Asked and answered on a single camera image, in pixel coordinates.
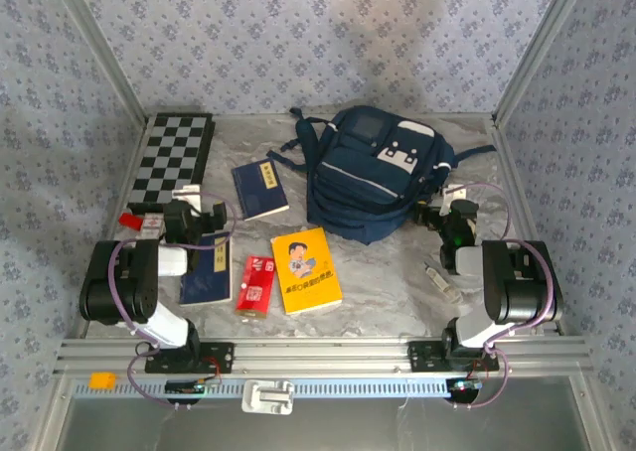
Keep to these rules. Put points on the large navy book yellow label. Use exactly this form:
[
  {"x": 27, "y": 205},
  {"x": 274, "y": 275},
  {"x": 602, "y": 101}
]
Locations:
[{"x": 208, "y": 282}]

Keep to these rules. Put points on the small navy book yellow label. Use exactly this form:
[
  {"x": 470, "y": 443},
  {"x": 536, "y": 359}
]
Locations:
[{"x": 258, "y": 188}]

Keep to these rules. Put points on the navy blue student backpack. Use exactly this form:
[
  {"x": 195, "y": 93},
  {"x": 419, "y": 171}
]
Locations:
[{"x": 358, "y": 183}]

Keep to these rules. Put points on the yellow cartoon cover book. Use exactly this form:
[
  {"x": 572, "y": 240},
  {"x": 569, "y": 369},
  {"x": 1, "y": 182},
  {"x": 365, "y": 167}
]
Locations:
[{"x": 305, "y": 272}]

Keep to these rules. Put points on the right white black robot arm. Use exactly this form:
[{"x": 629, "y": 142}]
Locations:
[{"x": 522, "y": 292}]

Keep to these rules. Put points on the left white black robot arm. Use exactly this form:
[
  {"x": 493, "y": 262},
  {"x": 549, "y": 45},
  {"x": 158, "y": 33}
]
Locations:
[{"x": 169, "y": 329}]

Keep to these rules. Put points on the white red playing card box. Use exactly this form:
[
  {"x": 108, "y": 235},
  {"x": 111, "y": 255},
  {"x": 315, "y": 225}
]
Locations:
[{"x": 151, "y": 227}]

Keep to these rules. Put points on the clear plastic tube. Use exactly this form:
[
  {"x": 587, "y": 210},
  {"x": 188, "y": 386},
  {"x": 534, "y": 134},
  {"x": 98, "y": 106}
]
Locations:
[{"x": 442, "y": 282}]

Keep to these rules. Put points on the black grey chessboard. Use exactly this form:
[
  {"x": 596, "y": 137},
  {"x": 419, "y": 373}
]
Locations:
[{"x": 169, "y": 163}]

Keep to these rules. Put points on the left small circuit board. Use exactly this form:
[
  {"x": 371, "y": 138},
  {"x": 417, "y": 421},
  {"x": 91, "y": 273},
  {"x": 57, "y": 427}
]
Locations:
[{"x": 184, "y": 386}]

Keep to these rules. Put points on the small circuit board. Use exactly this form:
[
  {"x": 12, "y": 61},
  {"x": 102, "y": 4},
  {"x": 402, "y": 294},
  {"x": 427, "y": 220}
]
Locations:
[
  {"x": 464, "y": 386},
  {"x": 184, "y": 386}
]

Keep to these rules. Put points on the right small circuit board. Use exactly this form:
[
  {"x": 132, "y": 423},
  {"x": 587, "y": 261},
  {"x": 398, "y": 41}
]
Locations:
[{"x": 464, "y": 386}]

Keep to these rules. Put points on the orange plastic block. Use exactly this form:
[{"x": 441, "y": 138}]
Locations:
[{"x": 102, "y": 380}]

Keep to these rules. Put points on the grey metal panel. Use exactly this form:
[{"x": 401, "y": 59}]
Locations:
[{"x": 348, "y": 431}]

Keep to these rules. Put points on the aluminium side rail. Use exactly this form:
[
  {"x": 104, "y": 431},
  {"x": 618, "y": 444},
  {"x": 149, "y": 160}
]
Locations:
[
  {"x": 517, "y": 173},
  {"x": 120, "y": 197}
]

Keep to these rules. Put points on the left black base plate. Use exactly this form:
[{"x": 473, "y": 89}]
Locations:
[{"x": 218, "y": 359}]

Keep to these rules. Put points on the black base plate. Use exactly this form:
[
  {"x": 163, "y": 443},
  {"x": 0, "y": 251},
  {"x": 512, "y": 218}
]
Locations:
[
  {"x": 218, "y": 359},
  {"x": 422, "y": 356}
]

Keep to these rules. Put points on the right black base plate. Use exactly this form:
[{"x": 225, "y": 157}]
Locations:
[{"x": 422, "y": 356}]

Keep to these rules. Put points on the white plastic bracket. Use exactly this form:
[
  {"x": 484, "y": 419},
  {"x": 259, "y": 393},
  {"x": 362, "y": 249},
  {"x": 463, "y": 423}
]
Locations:
[{"x": 268, "y": 396}]

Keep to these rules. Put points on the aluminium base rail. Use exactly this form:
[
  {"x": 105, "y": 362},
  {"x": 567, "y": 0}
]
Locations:
[{"x": 323, "y": 356}]

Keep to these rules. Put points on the aluminium frame post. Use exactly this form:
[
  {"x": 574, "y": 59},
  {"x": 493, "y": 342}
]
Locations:
[
  {"x": 99, "y": 48},
  {"x": 541, "y": 48}
]

